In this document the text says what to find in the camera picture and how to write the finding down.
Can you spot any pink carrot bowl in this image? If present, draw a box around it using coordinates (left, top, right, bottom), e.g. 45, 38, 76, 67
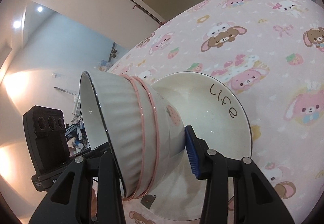
145, 83, 184, 194
121, 74, 159, 201

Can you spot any white life plate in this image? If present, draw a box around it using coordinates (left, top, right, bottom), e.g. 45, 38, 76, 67
148, 72, 252, 221

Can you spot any white ribbed bowl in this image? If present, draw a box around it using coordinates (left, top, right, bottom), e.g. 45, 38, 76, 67
79, 69, 146, 198

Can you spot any person's left hand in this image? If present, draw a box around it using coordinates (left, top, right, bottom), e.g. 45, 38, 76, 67
91, 189, 97, 217

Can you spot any stack of boxes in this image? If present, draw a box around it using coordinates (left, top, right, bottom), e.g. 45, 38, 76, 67
65, 95, 88, 150

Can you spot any white mop stick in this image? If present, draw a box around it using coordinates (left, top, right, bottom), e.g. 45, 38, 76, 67
54, 86, 77, 96

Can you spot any pink cartoon tablecloth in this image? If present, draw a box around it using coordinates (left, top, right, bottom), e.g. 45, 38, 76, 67
107, 0, 323, 223

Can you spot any broom with red dustpan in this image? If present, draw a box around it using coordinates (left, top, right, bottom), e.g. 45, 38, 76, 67
128, 0, 168, 26

